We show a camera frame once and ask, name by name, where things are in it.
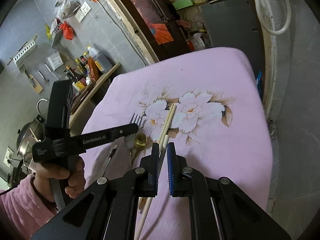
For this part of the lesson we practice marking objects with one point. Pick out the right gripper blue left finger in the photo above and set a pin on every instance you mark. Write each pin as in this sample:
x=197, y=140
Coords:
x=148, y=180

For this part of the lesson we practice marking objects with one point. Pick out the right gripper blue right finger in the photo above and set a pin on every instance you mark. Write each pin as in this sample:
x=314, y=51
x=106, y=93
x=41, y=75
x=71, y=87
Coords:
x=176, y=164

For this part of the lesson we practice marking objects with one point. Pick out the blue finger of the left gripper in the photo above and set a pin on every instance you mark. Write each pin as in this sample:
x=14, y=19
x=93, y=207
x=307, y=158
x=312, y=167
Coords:
x=125, y=130

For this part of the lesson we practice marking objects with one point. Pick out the silver fork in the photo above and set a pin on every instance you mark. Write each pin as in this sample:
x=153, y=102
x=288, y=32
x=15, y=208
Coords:
x=129, y=140

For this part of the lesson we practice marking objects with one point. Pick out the gold spoon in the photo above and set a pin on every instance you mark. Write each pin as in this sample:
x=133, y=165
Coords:
x=140, y=143

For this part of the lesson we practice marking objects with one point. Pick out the kitchen counter shelf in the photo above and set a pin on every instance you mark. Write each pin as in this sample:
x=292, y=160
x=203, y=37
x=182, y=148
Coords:
x=85, y=99

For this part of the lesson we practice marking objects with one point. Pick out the left hand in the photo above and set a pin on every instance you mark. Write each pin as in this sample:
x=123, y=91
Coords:
x=76, y=180

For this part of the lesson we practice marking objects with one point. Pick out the wooden cutting board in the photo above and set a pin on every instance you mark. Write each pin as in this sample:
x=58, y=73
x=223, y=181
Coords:
x=80, y=97

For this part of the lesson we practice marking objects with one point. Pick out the pink floral tablecloth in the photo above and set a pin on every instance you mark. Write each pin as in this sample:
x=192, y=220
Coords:
x=219, y=125

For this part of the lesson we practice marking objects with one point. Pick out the red plastic bag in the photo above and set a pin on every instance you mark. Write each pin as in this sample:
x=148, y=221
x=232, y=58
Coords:
x=67, y=31

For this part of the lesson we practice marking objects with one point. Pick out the green box on shelf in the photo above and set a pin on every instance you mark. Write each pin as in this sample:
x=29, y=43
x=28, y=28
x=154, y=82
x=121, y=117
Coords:
x=181, y=4

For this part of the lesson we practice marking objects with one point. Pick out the grey cabinet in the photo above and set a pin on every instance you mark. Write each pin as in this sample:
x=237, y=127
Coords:
x=232, y=23

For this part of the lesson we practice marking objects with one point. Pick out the white wall switch plate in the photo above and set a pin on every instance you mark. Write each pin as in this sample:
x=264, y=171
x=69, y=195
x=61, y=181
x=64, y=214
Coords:
x=82, y=12

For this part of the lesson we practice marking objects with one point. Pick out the grey bag hanging on wall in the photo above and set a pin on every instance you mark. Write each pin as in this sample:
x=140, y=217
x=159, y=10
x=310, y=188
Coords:
x=66, y=8

